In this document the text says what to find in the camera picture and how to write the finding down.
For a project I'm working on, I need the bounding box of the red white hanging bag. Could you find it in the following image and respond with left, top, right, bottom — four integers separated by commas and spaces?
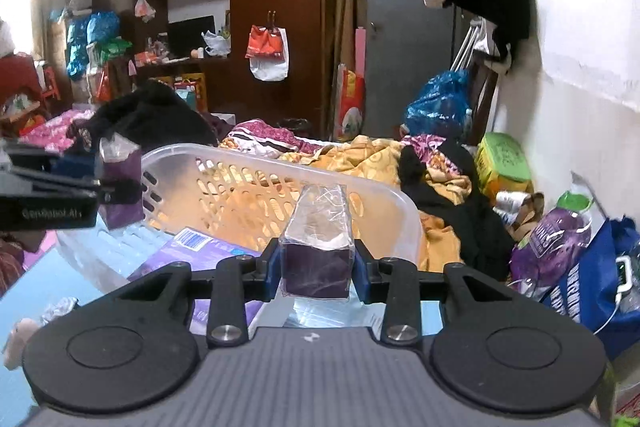
245, 25, 290, 82

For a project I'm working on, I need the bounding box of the purple snack bag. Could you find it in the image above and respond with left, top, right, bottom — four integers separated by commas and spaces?
510, 192, 592, 300

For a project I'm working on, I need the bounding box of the black monitor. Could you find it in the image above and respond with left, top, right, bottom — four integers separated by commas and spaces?
167, 15, 215, 58

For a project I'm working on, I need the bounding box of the navy blue tote bag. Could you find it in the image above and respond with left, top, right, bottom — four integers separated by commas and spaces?
542, 217, 639, 360

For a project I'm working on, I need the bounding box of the dark red wooden wardrobe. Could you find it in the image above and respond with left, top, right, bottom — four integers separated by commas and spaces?
92, 0, 326, 128

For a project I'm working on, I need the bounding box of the blue plastic bag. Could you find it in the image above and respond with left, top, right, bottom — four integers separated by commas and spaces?
404, 69, 471, 139

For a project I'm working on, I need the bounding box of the grey door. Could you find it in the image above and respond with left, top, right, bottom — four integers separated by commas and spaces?
362, 0, 454, 138

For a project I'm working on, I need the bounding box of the purple tissue pack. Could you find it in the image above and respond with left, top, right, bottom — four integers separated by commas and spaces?
279, 184, 356, 300
96, 133, 144, 230

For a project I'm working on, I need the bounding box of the pink floral bedding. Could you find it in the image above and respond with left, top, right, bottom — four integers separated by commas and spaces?
20, 108, 94, 153

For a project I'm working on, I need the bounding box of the black clothing pile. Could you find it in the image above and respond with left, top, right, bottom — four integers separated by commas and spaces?
67, 80, 218, 154

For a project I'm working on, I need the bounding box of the green yellow box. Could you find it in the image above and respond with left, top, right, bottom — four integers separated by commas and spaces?
475, 132, 533, 204

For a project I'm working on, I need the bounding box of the blue bags stack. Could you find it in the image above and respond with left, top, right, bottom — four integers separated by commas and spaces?
66, 11, 120, 80

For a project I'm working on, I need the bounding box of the purple flat box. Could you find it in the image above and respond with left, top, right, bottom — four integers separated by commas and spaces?
128, 228, 264, 335

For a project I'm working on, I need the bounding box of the window curtain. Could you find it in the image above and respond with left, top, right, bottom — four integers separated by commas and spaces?
28, 0, 64, 61

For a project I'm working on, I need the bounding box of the clear plastic basket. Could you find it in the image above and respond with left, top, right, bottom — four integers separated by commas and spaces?
58, 144, 423, 293

